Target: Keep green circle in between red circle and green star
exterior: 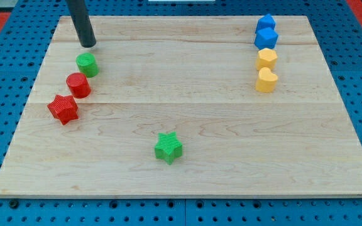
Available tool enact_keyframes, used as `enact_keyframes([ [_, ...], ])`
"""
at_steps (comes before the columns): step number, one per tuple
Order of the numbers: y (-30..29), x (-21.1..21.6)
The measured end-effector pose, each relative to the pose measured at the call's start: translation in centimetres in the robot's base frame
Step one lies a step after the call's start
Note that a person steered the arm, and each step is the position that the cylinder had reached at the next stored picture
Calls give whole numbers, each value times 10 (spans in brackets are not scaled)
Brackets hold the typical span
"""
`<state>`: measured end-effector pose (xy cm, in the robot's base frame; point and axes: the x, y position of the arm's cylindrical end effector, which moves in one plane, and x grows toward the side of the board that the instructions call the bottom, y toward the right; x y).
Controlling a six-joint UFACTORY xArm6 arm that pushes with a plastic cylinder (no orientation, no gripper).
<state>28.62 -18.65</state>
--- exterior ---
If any yellow heart block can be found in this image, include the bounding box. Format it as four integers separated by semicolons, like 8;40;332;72
255;67;278;93

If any blue hexagon block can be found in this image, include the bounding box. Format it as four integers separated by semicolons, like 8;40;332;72
254;28;278;50

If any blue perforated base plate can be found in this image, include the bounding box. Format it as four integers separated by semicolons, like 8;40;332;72
0;0;362;225

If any yellow hexagon block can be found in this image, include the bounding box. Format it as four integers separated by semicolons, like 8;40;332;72
255;48;278;71

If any red star block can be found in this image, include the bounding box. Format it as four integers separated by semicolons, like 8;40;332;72
47;95;79;125

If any light wooden board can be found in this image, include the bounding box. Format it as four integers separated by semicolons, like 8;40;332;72
0;16;362;199

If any green star block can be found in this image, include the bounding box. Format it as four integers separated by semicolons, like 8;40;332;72
155;132;183;165

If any green cylinder block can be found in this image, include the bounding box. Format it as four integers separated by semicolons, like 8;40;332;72
75;53;99;78

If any blue pentagon block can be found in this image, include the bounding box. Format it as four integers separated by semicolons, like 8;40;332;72
255;14;276;33

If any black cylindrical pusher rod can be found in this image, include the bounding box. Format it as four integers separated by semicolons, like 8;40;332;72
65;0;97;48

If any red cylinder block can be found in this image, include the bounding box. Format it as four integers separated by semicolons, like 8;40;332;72
66;72;91;99

